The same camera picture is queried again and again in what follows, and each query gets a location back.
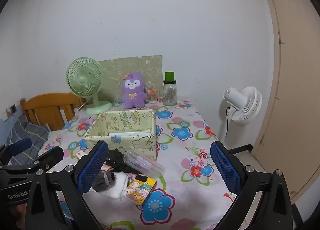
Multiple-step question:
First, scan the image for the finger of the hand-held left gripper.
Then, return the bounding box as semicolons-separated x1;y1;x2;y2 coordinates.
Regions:
0;146;65;171
0;137;33;163

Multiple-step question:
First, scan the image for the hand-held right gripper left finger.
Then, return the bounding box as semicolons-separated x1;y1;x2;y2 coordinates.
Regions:
25;140;109;230

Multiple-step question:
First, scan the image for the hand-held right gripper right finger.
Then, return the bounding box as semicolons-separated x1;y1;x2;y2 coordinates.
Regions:
210;141;293;230

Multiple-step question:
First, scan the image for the grey sock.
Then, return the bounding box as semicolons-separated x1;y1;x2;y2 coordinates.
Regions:
90;170;115;193

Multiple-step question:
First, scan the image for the black plastic bag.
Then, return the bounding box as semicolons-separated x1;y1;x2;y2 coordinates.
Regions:
105;148;140;174

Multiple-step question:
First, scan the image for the white fluffy cloth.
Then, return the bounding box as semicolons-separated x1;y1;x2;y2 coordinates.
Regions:
107;172;129;199

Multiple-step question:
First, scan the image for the cartoon print storage box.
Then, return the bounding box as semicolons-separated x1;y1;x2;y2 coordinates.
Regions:
85;109;158;161

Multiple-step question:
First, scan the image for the cartoon print tissue pack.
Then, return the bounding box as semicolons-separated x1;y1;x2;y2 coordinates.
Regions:
124;174;157;208

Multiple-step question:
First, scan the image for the clear pen packet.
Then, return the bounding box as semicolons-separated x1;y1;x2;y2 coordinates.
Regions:
124;151;166;178

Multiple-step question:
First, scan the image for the grey plaid pillow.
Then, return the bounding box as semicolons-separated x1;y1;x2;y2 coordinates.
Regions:
0;115;50;165

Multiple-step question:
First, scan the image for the floral tablecloth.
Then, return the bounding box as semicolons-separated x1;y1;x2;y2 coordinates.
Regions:
37;97;240;230

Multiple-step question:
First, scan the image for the white standing fan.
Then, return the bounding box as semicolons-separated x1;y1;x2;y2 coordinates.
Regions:
219;86;263;145

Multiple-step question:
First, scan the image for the green desk fan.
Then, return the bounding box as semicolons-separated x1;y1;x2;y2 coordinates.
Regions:
66;57;113;115

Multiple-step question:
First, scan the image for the purple plush toy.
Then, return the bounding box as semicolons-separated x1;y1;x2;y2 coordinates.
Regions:
121;72;147;109

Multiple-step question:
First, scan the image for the small jar with orange lid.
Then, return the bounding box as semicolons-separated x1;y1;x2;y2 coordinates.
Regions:
147;87;158;104

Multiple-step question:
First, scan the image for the glass jar with green lid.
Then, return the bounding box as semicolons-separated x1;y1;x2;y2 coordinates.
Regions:
163;71;178;107

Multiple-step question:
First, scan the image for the beige door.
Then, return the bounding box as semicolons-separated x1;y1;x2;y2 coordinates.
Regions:
251;0;320;205

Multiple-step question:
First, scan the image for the green printed board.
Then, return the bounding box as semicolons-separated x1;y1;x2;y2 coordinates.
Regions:
98;55;163;103

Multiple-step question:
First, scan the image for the black fan cable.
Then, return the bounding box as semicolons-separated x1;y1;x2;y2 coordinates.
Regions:
225;107;232;143

